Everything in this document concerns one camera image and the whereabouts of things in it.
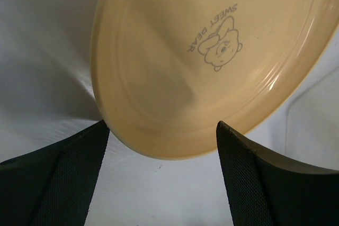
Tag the yellow bear plate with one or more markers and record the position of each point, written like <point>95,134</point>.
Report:
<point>165,72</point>

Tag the translucent white plastic bin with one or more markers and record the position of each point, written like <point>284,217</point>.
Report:
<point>46,85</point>

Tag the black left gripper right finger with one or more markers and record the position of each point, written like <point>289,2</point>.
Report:
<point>267,188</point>

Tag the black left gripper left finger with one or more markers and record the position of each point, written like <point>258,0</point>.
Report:
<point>54,185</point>

